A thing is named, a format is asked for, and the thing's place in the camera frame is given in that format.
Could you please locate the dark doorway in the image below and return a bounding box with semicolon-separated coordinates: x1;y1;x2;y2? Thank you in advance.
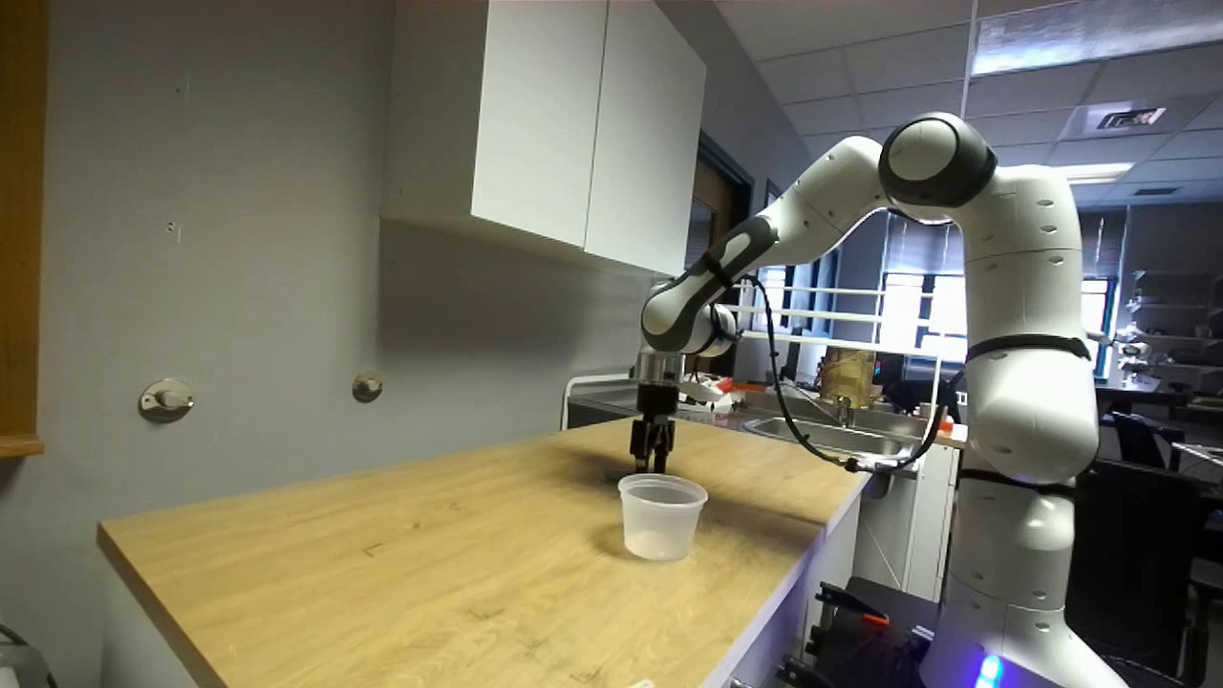
683;130;755;279

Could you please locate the metal sink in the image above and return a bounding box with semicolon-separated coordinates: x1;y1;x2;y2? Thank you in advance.
683;395;947;470

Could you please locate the translucent plastic cup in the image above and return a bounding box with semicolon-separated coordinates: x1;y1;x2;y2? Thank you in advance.
617;470;710;567

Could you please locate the ceiling light panel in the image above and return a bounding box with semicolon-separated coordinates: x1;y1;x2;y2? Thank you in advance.
967;0;1223;80

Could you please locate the bright window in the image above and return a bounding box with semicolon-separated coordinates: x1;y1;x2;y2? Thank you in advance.
877;265;1115;381

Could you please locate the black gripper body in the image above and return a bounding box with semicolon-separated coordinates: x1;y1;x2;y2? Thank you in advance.
631;381;683;446

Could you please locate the white wall cabinet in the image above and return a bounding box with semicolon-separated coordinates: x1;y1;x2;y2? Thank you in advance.
382;0;612;251
584;0;710;279

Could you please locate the white counter base cabinet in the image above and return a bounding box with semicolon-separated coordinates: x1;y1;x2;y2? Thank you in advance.
705;464;885;688

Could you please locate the white wire shelf rack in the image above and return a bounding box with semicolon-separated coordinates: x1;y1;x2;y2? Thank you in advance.
730;279;896;386

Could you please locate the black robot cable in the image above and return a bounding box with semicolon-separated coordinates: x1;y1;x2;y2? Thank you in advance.
730;260;959;478

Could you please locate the black and red tool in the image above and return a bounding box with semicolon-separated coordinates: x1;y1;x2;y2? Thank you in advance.
773;576;940;688

